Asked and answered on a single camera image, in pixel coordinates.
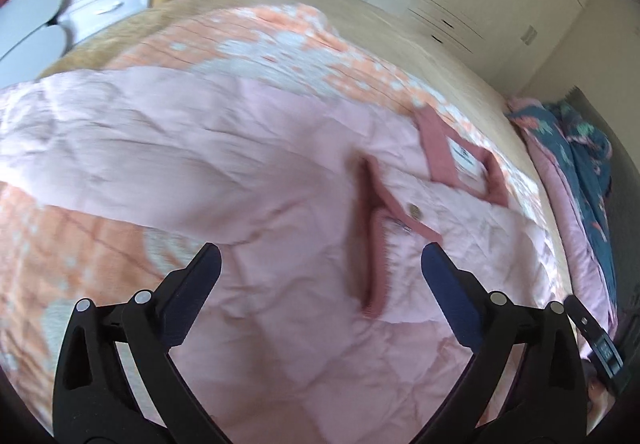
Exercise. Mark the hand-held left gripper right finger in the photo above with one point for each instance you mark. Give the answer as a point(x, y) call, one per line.
point(452, 294)

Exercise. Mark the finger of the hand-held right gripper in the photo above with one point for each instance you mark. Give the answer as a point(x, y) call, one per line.
point(582, 316)

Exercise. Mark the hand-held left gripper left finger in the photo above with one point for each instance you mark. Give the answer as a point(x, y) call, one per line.
point(192, 286)

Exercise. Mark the pink quilted jacket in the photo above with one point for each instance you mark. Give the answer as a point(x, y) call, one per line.
point(240, 174)

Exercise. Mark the blue floral pink-lined duvet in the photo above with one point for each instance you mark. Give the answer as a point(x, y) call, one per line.
point(575, 169)

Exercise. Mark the grey upholstered headboard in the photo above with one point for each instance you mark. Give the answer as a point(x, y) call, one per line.
point(580, 104)

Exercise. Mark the orange and white blanket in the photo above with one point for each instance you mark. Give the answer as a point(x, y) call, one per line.
point(300, 49)

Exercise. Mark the white rounded chair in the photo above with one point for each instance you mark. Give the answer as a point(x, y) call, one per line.
point(30, 24)

